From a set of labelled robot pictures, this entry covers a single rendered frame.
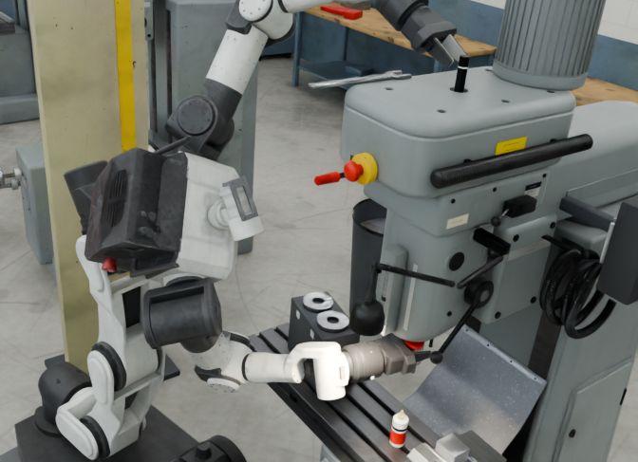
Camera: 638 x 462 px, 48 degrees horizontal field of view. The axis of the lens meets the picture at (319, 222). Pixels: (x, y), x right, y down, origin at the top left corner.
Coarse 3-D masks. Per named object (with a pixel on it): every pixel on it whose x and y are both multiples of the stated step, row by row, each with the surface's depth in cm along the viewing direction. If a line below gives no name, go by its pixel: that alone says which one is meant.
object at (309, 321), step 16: (304, 304) 205; (320, 304) 208; (336, 304) 209; (304, 320) 203; (320, 320) 199; (336, 320) 201; (304, 336) 204; (320, 336) 194; (336, 336) 195; (352, 336) 197
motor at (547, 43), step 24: (528, 0) 144; (552, 0) 141; (576, 0) 140; (600, 0) 143; (504, 24) 151; (528, 24) 145; (552, 24) 143; (576, 24) 143; (504, 48) 151; (528, 48) 147; (552, 48) 145; (576, 48) 146; (504, 72) 152; (528, 72) 148; (552, 72) 147; (576, 72) 149
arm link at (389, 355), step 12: (384, 336) 174; (396, 336) 173; (372, 348) 165; (384, 348) 168; (396, 348) 169; (408, 348) 169; (372, 360) 163; (384, 360) 166; (396, 360) 166; (408, 360) 166; (372, 372) 164; (384, 372) 168; (396, 372) 168; (408, 372) 167
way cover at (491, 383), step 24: (456, 336) 211; (480, 336) 205; (456, 360) 209; (480, 360) 204; (504, 360) 199; (432, 384) 211; (456, 384) 207; (480, 384) 202; (504, 384) 197; (528, 384) 192; (408, 408) 208; (432, 408) 207; (456, 408) 203; (480, 408) 200; (504, 408) 196; (528, 408) 191; (456, 432) 200; (480, 432) 196; (504, 432) 193
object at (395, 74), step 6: (390, 72) 148; (396, 72) 149; (354, 78) 142; (360, 78) 142; (366, 78) 143; (372, 78) 143; (378, 78) 144; (384, 78) 145; (390, 78) 146; (396, 78) 146; (402, 78) 146; (408, 78) 148; (312, 84) 136; (318, 84) 136; (324, 84) 136; (330, 84) 137; (336, 84) 138; (342, 84) 139
